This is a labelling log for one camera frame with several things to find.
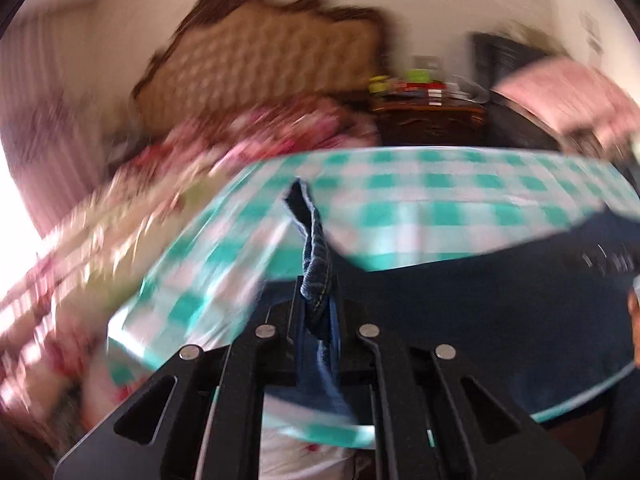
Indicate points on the large pink pillow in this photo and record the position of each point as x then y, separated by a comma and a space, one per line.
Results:
560, 90

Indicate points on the person's right hand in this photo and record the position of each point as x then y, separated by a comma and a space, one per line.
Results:
634, 325

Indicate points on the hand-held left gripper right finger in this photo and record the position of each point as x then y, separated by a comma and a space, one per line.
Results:
356, 350

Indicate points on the dark wooden nightstand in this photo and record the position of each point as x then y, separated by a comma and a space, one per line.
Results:
430, 120

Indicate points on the red round tin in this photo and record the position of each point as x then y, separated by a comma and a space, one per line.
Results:
415, 88

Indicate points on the cream floral bed sheet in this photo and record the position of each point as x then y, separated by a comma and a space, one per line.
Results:
90, 250

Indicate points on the green plastic bag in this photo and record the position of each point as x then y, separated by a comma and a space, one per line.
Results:
420, 75

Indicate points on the yellow lidded jar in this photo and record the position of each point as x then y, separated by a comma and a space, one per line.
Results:
378, 83

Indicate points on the green white checked cloth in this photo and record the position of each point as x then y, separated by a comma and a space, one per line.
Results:
425, 205

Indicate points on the red floral quilt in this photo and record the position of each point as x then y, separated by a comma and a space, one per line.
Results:
260, 130

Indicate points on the white wardrobe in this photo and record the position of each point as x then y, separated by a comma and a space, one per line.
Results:
595, 25

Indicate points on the blue denim pants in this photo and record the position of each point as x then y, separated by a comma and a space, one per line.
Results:
500, 320

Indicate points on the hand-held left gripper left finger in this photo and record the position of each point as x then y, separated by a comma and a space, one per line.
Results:
285, 345

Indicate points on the tufted tan bed headboard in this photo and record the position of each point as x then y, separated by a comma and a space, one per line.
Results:
260, 60

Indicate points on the black leather armchair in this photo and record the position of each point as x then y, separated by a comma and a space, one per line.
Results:
505, 60

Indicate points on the pink curtain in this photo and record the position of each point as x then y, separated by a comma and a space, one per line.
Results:
35, 120

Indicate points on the grey wall socket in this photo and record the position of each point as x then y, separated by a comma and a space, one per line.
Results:
428, 62

